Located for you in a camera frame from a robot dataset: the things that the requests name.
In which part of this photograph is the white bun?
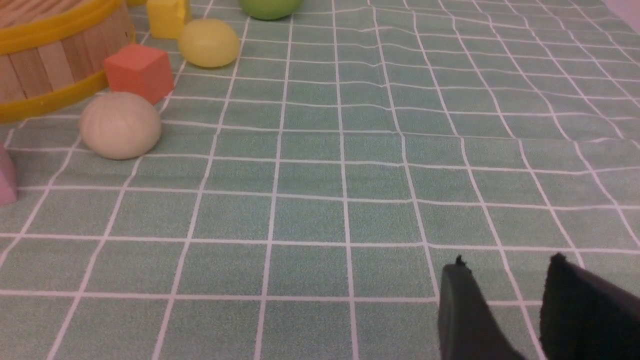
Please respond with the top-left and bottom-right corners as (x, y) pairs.
(78, 92), (162, 160)

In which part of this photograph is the green checkered tablecloth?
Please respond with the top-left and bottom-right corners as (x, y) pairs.
(0, 0), (640, 360)

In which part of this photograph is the yellow foam cube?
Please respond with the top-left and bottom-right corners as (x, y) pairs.
(146, 0), (192, 40)

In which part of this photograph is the pale yellow bun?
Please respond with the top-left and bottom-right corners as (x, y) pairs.
(177, 18), (241, 68)

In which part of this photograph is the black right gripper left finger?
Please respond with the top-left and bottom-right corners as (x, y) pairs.
(438, 255), (525, 360)

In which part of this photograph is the pink foam block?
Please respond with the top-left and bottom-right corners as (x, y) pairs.
(0, 144), (18, 207)

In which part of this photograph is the green bun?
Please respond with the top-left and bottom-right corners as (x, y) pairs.
(238, 0), (304, 21)

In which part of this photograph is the orange foam cube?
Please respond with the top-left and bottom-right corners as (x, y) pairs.
(103, 43), (175, 105)

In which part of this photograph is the bamboo steamer tray yellow rim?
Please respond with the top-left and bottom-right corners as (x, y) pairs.
(0, 0), (136, 124)

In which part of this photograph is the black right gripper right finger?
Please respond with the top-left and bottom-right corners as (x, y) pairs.
(539, 253), (640, 360)

